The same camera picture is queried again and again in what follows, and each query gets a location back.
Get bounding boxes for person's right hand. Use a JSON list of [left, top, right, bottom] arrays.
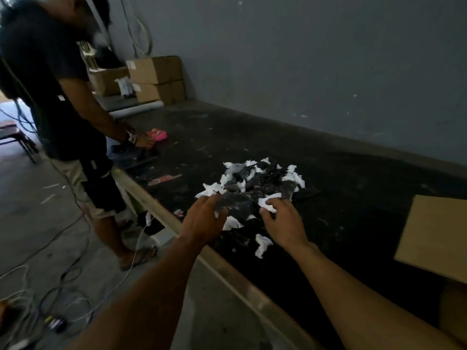
[[259, 198, 311, 253]]

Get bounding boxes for person's left hand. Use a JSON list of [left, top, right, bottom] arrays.
[[180, 195, 228, 249]]

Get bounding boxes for white paper scrap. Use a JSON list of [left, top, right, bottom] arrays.
[[258, 192, 282, 214]]

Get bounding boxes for person's left forearm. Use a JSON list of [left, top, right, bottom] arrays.
[[67, 235, 206, 350]]

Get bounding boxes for person's right forearm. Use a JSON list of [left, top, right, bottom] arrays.
[[290, 242, 467, 350]]

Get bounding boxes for pile of black and white scraps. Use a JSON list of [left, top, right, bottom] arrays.
[[194, 157, 321, 259]]

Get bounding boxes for red strip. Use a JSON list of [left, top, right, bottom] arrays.
[[147, 173, 182, 186]]

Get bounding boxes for black sheet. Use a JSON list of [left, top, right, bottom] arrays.
[[109, 143, 161, 169]]

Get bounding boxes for white paper roll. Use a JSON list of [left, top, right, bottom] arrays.
[[109, 101, 165, 119]]

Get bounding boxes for brown cardboard box with label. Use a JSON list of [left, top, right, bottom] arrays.
[[132, 80, 187, 106]]

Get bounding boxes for white bottles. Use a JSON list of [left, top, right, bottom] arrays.
[[115, 77, 134, 98]]

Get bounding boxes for large brown cardboard box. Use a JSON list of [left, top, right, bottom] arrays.
[[126, 55, 184, 85]]

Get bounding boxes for open brown cardboard box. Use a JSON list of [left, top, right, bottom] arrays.
[[88, 67, 130, 97]]

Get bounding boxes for brown cardboard sheet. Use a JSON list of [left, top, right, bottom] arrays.
[[394, 194, 467, 285]]

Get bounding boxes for black floor device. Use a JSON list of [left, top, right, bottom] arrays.
[[45, 315, 69, 334]]

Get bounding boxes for dark metal chair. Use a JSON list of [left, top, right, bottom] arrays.
[[0, 123, 39, 165]]

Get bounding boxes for white floor cable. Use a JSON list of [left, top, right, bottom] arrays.
[[0, 213, 154, 350]]

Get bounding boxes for black floor cables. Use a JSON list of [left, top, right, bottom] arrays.
[[0, 157, 95, 336]]

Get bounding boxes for wall cable loop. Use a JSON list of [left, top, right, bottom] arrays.
[[118, 0, 153, 58]]

